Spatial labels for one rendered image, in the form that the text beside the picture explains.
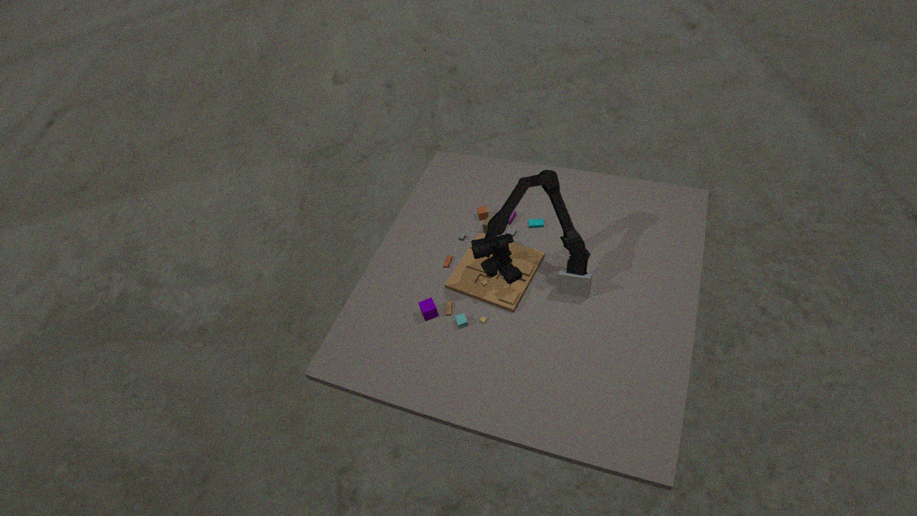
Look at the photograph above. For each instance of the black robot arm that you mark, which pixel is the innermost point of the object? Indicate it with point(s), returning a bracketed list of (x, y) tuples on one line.
[(577, 264)]

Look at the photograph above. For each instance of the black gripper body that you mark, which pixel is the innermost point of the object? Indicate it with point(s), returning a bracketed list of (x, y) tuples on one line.
[(511, 273)]

